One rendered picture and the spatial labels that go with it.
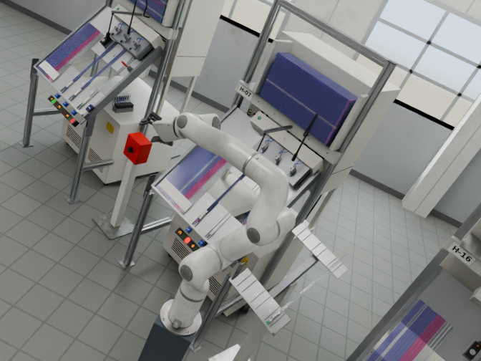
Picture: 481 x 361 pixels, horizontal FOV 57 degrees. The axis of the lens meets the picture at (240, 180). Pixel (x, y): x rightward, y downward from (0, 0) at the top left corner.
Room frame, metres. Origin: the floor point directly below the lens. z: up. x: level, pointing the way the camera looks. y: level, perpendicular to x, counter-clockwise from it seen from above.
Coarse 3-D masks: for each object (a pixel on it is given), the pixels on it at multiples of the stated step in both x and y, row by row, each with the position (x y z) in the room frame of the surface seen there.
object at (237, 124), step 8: (232, 112) 2.51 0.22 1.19; (240, 112) 2.51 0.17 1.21; (224, 120) 2.47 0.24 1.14; (232, 120) 2.47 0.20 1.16; (240, 120) 2.46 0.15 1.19; (248, 120) 2.46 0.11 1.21; (224, 128) 2.42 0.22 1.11; (232, 128) 2.42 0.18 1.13; (240, 128) 2.42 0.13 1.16; (248, 128) 2.42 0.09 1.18; (240, 136) 2.38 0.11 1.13; (248, 136) 2.38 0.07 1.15; (256, 136) 2.38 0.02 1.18; (248, 144) 2.34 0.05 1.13; (232, 168) 2.22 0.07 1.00; (248, 184) 2.14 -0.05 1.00; (256, 184) 2.14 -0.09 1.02; (256, 192) 2.10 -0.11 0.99; (288, 192) 2.11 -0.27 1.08
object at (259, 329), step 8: (288, 288) 1.72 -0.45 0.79; (280, 296) 1.73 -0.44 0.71; (288, 296) 1.75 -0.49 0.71; (280, 304) 1.73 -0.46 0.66; (256, 328) 1.74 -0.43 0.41; (264, 328) 1.72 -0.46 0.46; (248, 336) 1.75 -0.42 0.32; (256, 336) 1.72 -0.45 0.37; (248, 344) 1.73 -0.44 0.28; (256, 344) 1.74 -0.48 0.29; (224, 352) 1.82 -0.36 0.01; (232, 352) 1.85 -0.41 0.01; (240, 352) 1.74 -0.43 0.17; (248, 352) 1.72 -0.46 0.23; (208, 360) 1.73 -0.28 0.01; (216, 360) 1.75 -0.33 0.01; (224, 360) 1.77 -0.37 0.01; (232, 360) 1.75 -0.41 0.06; (240, 360) 1.72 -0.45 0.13; (248, 360) 1.85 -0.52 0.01
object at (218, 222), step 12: (204, 204) 2.04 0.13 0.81; (216, 204) 2.04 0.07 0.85; (192, 216) 1.98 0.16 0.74; (204, 216) 1.98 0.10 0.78; (216, 216) 1.99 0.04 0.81; (228, 216) 1.99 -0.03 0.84; (204, 228) 1.93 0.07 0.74; (216, 228) 1.93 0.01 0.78; (228, 228) 1.93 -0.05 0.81; (216, 240) 1.88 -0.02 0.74
